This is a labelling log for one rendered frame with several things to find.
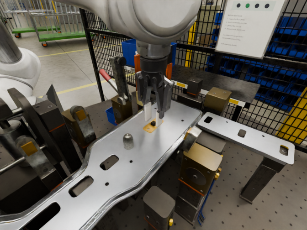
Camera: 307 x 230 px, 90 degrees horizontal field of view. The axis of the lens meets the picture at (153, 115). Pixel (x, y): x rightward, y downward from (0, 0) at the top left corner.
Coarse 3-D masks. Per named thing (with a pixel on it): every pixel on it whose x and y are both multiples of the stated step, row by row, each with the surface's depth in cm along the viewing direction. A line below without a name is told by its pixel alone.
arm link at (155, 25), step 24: (72, 0) 20; (96, 0) 19; (120, 0) 16; (144, 0) 15; (168, 0) 15; (192, 0) 15; (120, 24) 20; (144, 24) 16; (168, 24) 16; (192, 24) 18
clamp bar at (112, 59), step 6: (114, 60) 50; (120, 60) 49; (126, 60) 51; (114, 66) 51; (120, 66) 54; (114, 72) 53; (120, 72) 54; (120, 78) 55; (126, 78) 56; (120, 84) 54; (126, 84) 57; (120, 90) 56; (126, 90) 58; (120, 96) 58
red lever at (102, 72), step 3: (102, 69) 60; (99, 72) 60; (102, 72) 59; (105, 72) 60; (102, 75) 60; (105, 75) 59; (108, 75) 60; (105, 78) 59; (108, 78) 59; (111, 78) 60; (108, 81) 59; (111, 81) 59; (111, 84) 59; (114, 84) 59; (114, 87) 59; (117, 93) 60; (123, 93) 59; (126, 96) 59; (126, 99) 59
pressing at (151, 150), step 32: (128, 128) 55; (160, 128) 55; (96, 160) 44; (128, 160) 44; (160, 160) 44; (64, 192) 37; (96, 192) 37; (128, 192) 37; (0, 224) 31; (64, 224) 31
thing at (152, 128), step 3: (153, 120) 58; (162, 120) 58; (150, 123) 56; (153, 123) 55; (144, 126) 55; (147, 126) 55; (150, 126) 55; (153, 126) 55; (144, 129) 54; (150, 129) 54; (153, 129) 54; (150, 132) 53
